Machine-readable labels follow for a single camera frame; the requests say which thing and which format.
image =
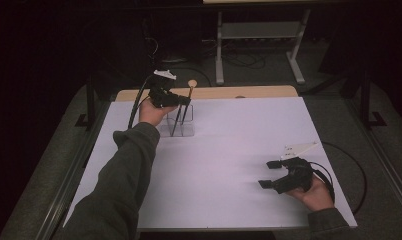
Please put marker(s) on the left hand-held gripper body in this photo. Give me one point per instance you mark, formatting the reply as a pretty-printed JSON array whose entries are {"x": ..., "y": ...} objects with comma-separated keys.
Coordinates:
[{"x": 162, "y": 95}]

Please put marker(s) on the clear plastic organizer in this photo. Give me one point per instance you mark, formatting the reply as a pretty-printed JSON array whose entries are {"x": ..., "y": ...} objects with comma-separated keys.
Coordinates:
[{"x": 187, "y": 128}]

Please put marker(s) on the person's right hand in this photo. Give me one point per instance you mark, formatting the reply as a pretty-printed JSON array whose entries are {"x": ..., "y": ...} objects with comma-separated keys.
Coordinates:
[{"x": 317, "y": 198}]

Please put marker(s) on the person's left hand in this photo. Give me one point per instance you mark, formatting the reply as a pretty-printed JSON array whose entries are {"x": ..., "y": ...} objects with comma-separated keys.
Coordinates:
[{"x": 152, "y": 113}]

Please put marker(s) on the aluminium rail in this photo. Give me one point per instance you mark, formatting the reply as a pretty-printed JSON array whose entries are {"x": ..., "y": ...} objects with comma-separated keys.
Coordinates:
[
  {"x": 65, "y": 186},
  {"x": 385, "y": 166}
]

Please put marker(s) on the black metal stand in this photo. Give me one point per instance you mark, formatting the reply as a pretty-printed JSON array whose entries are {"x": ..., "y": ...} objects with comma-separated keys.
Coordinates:
[
  {"x": 90, "y": 106},
  {"x": 366, "y": 100}
]

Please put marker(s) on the white metal desk frame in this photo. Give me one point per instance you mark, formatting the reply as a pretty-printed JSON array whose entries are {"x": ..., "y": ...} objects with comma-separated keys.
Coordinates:
[{"x": 259, "y": 30}]

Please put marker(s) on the white board sheet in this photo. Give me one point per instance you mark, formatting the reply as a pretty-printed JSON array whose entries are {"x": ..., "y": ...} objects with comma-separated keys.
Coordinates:
[{"x": 215, "y": 186}]

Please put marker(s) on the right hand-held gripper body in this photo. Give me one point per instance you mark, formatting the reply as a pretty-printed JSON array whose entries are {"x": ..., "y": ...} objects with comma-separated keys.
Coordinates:
[{"x": 297, "y": 175}]

